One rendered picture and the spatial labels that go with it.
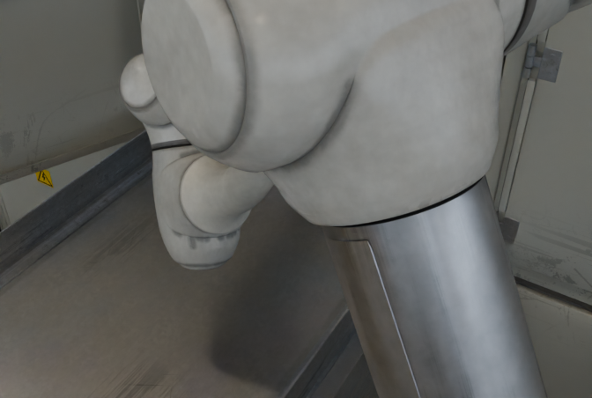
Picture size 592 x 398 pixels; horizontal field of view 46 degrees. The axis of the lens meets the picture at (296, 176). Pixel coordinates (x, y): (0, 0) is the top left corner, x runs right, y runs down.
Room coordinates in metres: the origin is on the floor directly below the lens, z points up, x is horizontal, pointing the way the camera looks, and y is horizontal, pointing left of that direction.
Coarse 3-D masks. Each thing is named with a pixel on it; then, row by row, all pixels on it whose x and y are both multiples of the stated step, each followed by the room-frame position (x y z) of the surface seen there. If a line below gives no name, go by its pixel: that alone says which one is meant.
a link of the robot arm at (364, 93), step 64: (192, 0) 0.29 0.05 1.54; (256, 0) 0.29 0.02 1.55; (320, 0) 0.29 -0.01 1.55; (384, 0) 0.30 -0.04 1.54; (448, 0) 0.32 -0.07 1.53; (512, 0) 0.36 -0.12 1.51; (192, 64) 0.29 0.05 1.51; (256, 64) 0.27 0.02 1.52; (320, 64) 0.28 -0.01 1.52; (384, 64) 0.29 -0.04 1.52; (448, 64) 0.30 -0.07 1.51; (192, 128) 0.29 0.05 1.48; (256, 128) 0.27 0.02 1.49; (320, 128) 0.27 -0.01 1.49; (384, 128) 0.28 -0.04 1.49; (448, 128) 0.29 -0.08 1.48; (320, 192) 0.28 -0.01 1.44; (384, 192) 0.27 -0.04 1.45; (448, 192) 0.28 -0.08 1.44; (384, 256) 0.27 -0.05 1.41; (448, 256) 0.27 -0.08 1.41; (384, 320) 0.26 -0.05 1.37; (448, 320) 0.26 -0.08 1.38; (512, 320) 0.27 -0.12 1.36; (384, 384) 0.25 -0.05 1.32; (448, 384) 0.24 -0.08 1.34; (512, 384) 0.24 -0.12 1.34
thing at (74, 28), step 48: (0, 0) 1.14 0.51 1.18; (48, 0) 1.19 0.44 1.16; (96, 0) 1.24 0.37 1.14; (0, 48) 1.13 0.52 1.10; (48, 48) 1.18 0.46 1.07; (96, 48) 1.23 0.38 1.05; (0, 96) 1.12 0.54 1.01; (48, 96) 1.17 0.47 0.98; (96, 96) 1.22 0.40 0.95; (0, 144) 1.10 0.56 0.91; (48, 144) 1.15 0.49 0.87; (96, 144) 1.18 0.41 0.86
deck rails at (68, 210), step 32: (128, 160) 1.09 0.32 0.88; (64, 192) 0.96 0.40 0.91; (96, 192) 1.02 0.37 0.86; (32, 224) 0.89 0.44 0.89; (64, 224) 0.94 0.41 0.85; (0, 256) 0.83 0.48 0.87; (32, 256) 0.86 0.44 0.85; (0, 288) 0.79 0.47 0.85; (320, 352) 0.61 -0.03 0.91; (288, 384) 0.60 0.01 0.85; (320, 384) 0.60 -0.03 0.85
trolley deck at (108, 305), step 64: (128, 192) 1.04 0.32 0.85; (64, 256) 0.86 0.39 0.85; (128, 256) 0.86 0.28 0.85; (256, 256) 0.86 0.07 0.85; (320, 256) 0.86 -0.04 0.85; (0, 320) 0.72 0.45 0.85; (64, 320) 0.72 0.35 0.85; (128, 320) 0.72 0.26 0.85; (192, 320) 0.72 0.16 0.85; (256, 320) 0.72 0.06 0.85; (320, 320) 0.72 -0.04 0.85; (0, 384) 0.61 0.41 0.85; (64, 384) 0.61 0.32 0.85; (128, 384) 0.61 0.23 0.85; (192, 384) 0.61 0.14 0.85; (256, 384) 0.61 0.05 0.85
